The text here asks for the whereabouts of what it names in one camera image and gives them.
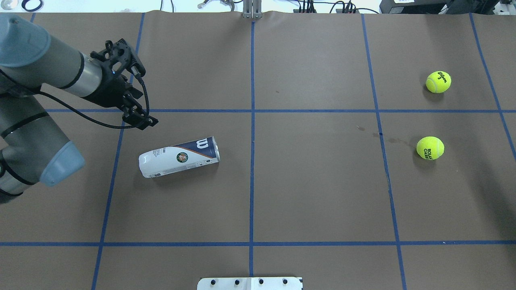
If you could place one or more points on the Wilson yellow tennis ball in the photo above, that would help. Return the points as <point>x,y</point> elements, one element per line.
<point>438,82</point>

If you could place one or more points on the brown paper table cover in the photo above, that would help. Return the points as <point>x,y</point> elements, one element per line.
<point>316,118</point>

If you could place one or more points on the white blue tennis ball can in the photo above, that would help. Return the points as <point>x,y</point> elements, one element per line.
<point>178,158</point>

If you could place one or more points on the Roland Garros yellow tennis ball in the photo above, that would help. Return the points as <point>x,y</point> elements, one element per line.
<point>430,148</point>

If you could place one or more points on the black box with label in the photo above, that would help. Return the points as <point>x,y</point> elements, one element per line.
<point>412,6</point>

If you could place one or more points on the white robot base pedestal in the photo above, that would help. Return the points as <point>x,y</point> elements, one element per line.
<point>251,283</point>

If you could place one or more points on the aluminium frame post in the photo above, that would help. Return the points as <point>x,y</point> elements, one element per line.
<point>252,9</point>

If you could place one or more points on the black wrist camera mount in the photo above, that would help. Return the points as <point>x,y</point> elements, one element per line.
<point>117,57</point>

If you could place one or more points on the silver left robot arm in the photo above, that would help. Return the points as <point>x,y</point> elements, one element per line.
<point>37,149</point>

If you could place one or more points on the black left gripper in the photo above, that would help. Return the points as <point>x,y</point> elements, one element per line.
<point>109,91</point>

